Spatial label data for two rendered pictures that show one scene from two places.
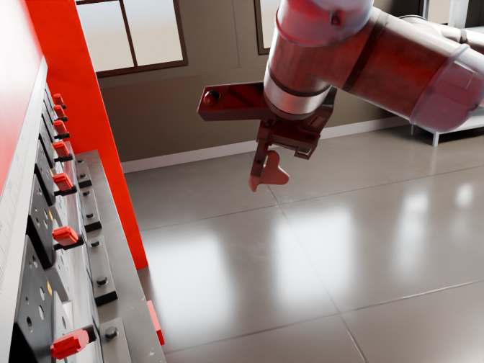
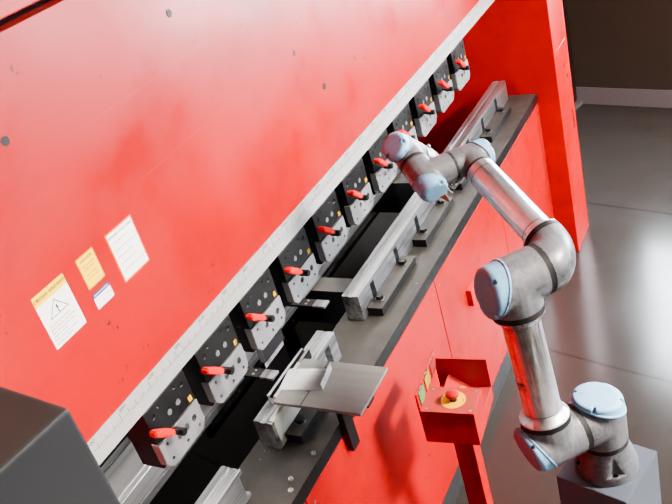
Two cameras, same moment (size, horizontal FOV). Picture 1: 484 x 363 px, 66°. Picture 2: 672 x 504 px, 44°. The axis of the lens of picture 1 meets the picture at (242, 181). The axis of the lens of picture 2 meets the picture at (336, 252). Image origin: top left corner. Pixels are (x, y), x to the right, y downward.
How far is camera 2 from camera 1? 1.96 m
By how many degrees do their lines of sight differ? 49
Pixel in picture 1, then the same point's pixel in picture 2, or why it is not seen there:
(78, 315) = (388, 242)
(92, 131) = (534, 72)
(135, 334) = (417, 270)
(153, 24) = not seen: outside the picture
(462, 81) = (418, 187)
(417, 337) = not seen: outside the picture
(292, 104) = not seen: hidden behind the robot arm
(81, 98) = (528, 33)
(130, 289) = (438, 244)
